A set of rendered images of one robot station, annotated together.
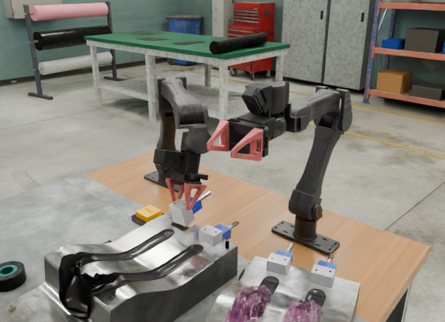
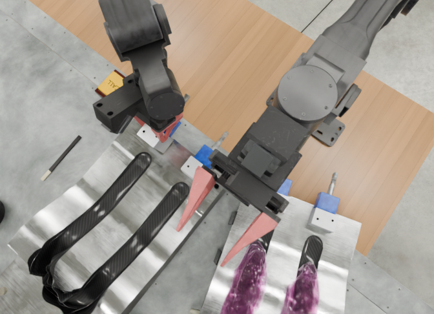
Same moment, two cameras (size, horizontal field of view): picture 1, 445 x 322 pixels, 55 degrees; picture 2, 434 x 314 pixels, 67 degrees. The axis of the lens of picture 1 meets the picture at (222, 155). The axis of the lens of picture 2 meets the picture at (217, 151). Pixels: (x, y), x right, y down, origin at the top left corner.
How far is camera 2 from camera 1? 0.80 m
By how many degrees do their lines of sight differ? 53
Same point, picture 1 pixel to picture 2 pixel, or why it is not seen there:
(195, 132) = (151, 97)
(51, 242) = (12, 141)
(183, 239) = (163, 173)
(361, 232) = (372, 99)
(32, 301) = (19, 276)
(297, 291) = (294, 240)
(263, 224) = (256, 90)
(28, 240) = not seen: outside the picture
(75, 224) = (31, 105)
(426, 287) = (406, 30)
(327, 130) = not seen: hidden behind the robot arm
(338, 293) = (336, 242)
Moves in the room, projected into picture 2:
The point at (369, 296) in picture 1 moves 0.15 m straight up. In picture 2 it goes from (365, 213) to (398, 207)
